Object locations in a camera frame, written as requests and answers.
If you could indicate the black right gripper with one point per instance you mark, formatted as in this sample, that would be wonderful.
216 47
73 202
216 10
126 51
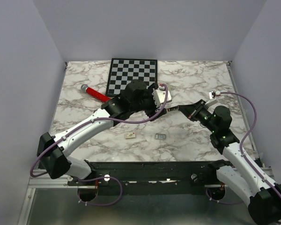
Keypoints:
191 110

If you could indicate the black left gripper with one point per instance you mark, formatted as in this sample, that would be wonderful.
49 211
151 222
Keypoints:
152 113

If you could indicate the grey staple strip tray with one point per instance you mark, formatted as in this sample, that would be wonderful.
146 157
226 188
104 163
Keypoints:
159 136

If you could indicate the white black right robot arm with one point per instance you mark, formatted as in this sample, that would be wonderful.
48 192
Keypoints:
259 192

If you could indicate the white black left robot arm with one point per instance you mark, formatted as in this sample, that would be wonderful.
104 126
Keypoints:
54 151

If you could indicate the small staple box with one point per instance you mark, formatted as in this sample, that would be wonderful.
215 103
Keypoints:
130 135

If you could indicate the black white chessboard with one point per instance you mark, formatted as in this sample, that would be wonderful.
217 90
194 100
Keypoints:
123 71

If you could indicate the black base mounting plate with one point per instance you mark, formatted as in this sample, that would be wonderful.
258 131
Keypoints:
149 178

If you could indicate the red glitter toy microphone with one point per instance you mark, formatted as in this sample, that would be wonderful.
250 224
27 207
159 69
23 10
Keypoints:
97 95

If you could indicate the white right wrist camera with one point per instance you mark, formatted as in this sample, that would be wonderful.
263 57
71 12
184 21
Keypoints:
213 95

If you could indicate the aluminium rail right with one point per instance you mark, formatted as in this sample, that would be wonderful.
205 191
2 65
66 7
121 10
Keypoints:
266 170

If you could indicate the aluminium rail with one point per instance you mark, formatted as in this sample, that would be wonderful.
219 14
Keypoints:
266 170
45 182

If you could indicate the aluminium rail left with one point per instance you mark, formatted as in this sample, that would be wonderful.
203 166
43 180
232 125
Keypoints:
45 182

